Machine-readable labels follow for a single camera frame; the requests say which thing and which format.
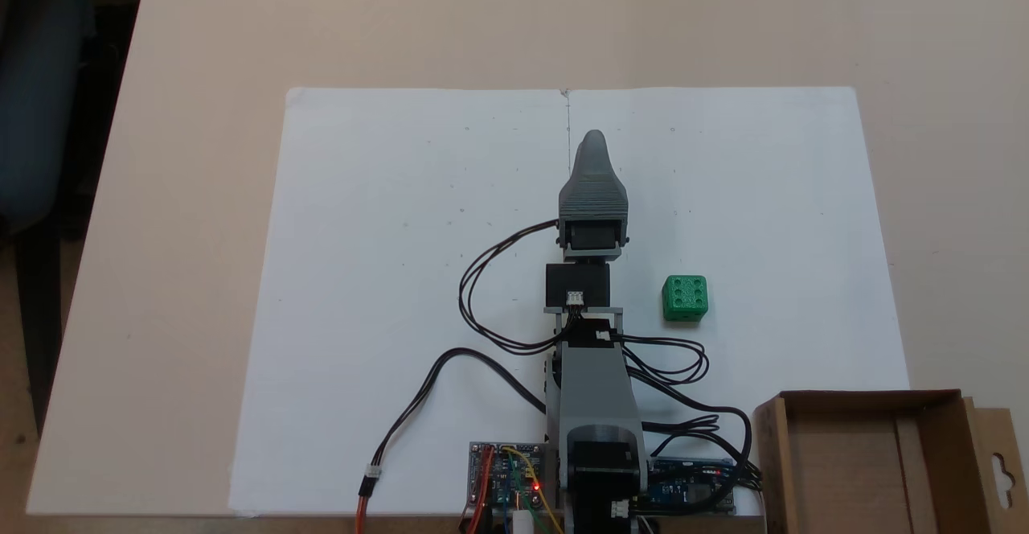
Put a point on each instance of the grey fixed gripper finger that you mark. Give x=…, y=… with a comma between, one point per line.
x=594, y=156

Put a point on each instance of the green die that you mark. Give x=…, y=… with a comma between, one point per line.
x=684, y=297

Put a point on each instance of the white paper sheet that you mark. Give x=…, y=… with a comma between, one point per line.
x=764, y=196
x=386, y=260

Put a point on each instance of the grey circuit board red LED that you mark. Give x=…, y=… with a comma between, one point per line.
x=486, y=478

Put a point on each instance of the white plug connector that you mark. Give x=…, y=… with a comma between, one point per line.
x=523, y=523

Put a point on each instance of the brown cardboard box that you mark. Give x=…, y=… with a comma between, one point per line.
x=844, y=462

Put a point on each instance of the dark blue chair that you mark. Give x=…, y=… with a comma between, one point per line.
x=36, y=100

